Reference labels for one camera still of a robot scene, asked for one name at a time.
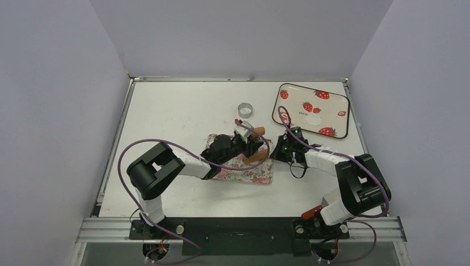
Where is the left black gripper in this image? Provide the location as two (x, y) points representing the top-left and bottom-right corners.
(218, 135), (262, 166)

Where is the floral pattern tray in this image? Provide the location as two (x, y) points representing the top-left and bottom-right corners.
(212, 154), (274, 185)

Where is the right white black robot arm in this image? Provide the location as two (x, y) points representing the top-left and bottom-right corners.
(270, 126), (391, 238)

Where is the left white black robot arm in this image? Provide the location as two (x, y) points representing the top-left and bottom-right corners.
(126, 134), (269, 238)

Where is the flat round dumpling wrapper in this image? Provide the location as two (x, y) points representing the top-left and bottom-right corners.
(306, 113), (322, 126)

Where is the strawberry pattern tray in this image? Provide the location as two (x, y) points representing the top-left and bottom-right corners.
(272, 83), (350, 139)

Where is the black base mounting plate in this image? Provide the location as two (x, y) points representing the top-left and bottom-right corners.
(128, 217), (350, 257)

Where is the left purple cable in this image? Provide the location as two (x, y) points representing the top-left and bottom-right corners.
(117, 122), (272, 266)

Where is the purple cable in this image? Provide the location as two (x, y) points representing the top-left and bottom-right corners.
(117, 122), (272, 266)
(277, 105), (391, 265)

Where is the round metal cutter ring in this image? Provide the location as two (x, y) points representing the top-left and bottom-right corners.
(237, 103), (253, 119)

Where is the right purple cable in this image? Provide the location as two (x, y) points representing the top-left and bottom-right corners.
(277, 105), (391, 265)

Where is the aluminium front rail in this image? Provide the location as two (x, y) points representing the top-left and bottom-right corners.
(76, 217), (407, 243)

